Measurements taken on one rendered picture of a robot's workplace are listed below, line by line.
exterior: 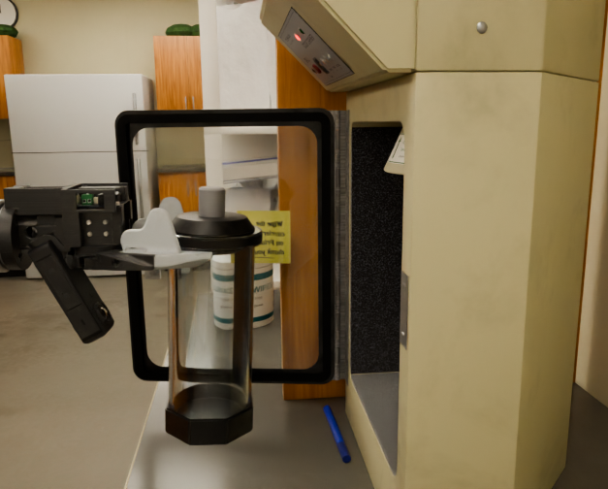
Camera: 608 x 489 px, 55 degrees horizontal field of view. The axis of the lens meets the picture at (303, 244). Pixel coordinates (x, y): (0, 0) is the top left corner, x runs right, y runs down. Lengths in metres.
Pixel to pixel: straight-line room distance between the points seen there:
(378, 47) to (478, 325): 0.26
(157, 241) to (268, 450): 0.36
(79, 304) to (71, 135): 4.94
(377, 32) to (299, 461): 0.54
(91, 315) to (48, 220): 0.11
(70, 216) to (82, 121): 4.92
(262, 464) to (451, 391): 0.32
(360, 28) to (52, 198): 0.34
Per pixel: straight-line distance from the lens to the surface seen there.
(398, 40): 0.51
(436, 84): 0.52
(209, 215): 0.62
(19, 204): 0.65
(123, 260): 0.59
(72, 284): 0.64
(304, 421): 0.90
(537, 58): 0.55
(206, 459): 0.83
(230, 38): 1.93
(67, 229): 0.62
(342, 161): 0.82
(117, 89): 5.47
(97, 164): 5.52
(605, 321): 1.07
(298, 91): 0.87
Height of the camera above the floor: 1.37
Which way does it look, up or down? 12 degrees down
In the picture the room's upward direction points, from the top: 1 degrees counter-clockwise
